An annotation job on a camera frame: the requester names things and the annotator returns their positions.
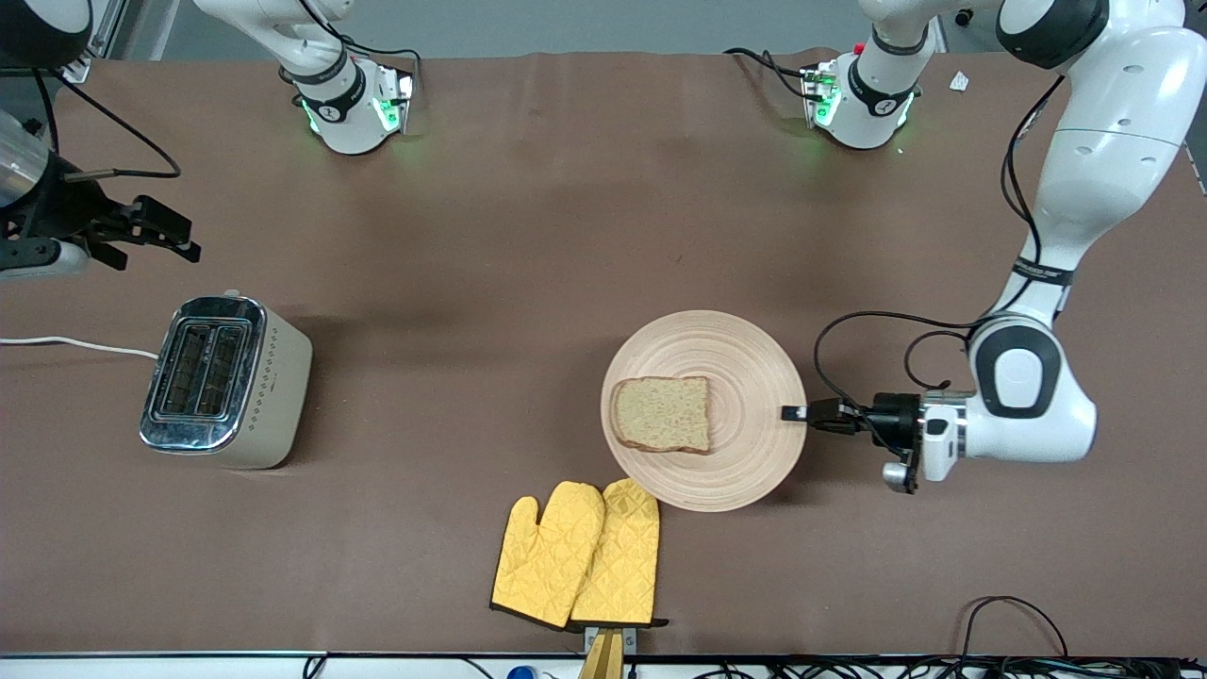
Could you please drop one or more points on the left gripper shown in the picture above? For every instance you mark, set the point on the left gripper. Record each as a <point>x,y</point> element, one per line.
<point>894,415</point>

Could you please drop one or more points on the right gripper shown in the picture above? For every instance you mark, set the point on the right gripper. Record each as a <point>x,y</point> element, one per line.
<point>58,209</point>

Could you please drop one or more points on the round wooden plate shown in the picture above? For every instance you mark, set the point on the round wooden plate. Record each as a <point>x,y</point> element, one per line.
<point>745,377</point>

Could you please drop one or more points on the slice of brown bread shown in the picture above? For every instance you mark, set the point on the slice of brown bread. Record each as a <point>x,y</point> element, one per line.
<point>660,415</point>

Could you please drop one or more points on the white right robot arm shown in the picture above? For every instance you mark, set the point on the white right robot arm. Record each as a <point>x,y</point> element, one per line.
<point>330,85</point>

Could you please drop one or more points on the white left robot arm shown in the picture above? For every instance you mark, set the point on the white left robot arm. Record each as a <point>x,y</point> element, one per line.
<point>1103,170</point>

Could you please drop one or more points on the cream and chrome toaster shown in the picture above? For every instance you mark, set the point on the cream and chrome toaster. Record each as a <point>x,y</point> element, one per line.
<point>273,396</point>

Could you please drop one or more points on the yellow quilted oven mitt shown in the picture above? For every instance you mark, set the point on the yellow quilted oven mitt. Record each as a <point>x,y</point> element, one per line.
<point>552,556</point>
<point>627,556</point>

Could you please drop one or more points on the green lit base connector box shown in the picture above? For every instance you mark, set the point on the green lit base connector box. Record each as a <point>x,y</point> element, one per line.
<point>818,94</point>
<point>396,104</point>

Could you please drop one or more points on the yellow table edge clamp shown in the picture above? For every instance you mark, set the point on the yellow table edge clamp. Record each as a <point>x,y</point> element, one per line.
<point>603,660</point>

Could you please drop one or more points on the large table cover mat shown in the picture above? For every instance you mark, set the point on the large table cover mat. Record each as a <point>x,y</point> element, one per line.
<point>528,236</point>

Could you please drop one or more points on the small white paper scrap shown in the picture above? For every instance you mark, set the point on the small white paper scrap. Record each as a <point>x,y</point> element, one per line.
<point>959,81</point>

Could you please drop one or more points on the small blue object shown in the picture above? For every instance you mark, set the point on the small blue object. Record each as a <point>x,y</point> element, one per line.
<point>520,673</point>

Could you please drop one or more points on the aluminium frame strut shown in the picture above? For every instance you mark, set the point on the aluminium frame strut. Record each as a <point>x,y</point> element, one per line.
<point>111,19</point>

